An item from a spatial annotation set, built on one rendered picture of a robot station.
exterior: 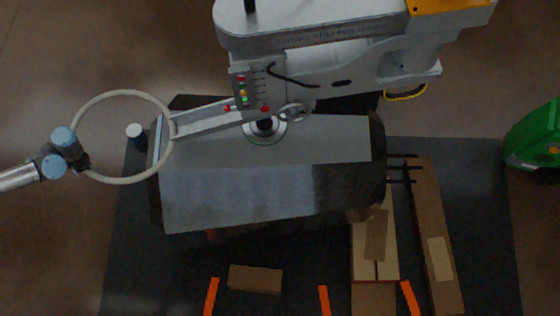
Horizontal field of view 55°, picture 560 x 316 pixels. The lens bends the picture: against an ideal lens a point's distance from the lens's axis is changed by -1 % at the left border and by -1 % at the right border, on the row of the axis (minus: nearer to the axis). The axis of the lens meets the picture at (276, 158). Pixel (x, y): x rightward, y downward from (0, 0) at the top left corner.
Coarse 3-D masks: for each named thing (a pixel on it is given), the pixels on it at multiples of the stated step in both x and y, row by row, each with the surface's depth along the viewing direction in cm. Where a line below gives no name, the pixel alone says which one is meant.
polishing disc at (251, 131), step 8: (272, 120) 262; (248, 128) 261; (256, 128) 261; (272, 128) 260; (280, 128) 260; (248, 136) 259; (256, 136) 259; (264, 136) 259; (272, 136) 259; (280, 136) 259
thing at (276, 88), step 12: (240, 60) 194; (252, 60) 194; (264, 60) 195; (276, 60) 196; (264, 72) 202; (276, 72) 203; (264, 84) 209; (276, 84) 211; (264, 96) 217; (276, 96) 219; (276, 108) 228
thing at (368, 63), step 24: (312, 48) 213; (336, 48) 211; (360, 48) 203; (384, 48) 201; (408, 48) 204; (288, 72) 210; (312, 72) 210; (336, 72) 211; (360, 72) 214; (384, 72) 225; (408, 72) 224; (432, 72) 225; (288, 96) 222; (312, 96) 225; (336, 96) 229
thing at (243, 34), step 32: (224, 0) 187; (256, 0) 186; (288, 0) 186; (320, 0) 185; (352, 0) 184; (384, 0) 184; (224, 32) 182; (256, 32) 181; (288, 32) 182; (320, 32) 185; (352, 32) 187; (384, 32) 191; (416, 32) 191
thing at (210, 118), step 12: (204, 108) 250; (216, 108) 252; (288, 108) 240; (312, 108) 236; (180, 120) 256; (192, 120) 254; (204, 120) 252; (216, 120) 250; (228, 120) 249; (240, 120) 243; (252, 120) 244; (180, 132) 253; (192, 132) 246; (204, 132) 248
